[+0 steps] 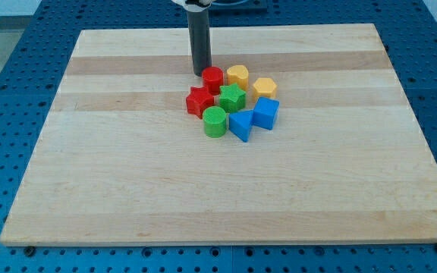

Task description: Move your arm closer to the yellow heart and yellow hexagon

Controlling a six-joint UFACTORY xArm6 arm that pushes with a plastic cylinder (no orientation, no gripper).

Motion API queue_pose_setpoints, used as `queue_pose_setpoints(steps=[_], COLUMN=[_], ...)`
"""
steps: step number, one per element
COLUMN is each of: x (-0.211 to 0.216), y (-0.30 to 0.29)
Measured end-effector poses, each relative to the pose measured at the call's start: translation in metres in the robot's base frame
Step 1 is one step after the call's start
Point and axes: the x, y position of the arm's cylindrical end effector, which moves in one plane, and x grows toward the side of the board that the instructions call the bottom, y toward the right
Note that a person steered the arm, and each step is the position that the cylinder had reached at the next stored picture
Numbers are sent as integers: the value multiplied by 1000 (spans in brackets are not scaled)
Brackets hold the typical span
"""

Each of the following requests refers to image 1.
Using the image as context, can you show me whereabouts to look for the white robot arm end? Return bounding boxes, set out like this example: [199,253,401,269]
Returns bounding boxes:
[171,0,215,12]

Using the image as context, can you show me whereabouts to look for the yellow heart block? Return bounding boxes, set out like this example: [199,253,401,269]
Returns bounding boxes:
[226,64,249,91]

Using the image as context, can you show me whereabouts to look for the yellow hexagon block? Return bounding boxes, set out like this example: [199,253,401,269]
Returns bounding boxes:
[253,77,278,102]

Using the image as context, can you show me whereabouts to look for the green cylinder block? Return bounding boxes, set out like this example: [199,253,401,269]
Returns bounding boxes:
[203,106,227,138]

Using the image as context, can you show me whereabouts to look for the blue triangle block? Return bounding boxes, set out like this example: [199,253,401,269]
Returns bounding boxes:
[228,110,253,143]

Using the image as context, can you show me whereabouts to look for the green star block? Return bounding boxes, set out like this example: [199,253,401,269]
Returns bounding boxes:
[219,83,246,113]

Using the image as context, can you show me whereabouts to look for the red star block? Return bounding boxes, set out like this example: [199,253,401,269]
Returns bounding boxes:
[186,86,215,119]

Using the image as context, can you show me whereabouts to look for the blue cube block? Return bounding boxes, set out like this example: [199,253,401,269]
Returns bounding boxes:
[252,97,280,130]

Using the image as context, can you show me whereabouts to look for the red cylinder block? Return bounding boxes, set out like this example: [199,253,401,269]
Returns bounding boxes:
[202,66,224,96]

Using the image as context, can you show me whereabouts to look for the wooden board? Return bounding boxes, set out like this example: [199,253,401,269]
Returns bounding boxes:
[0,24,437,247]

